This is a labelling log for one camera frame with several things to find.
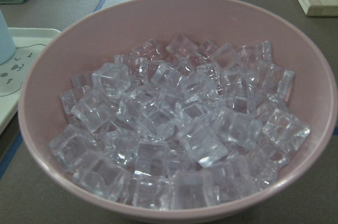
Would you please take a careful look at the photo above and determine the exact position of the light blue plastic cup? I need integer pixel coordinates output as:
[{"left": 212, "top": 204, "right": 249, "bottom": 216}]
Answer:
[{"left": 0, "top": 12, "right": 16, "bottom": 64}]

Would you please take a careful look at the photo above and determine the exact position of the clear ice cubes pile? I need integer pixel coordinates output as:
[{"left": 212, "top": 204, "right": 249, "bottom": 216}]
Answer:
[{"left": 49, "top": 34, "right": 311, "bottom": 210}]

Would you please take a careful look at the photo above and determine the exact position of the pink bowl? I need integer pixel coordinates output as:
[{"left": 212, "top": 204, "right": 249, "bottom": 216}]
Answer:
[{"left": 18, "top": 0, "right": 337, "bottom": 223}]

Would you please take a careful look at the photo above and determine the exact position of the cream bear print tray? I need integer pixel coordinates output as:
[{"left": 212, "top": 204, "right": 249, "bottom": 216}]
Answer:
[{"left": 1, "top": 27, "right": 60, "bottom": 132}]

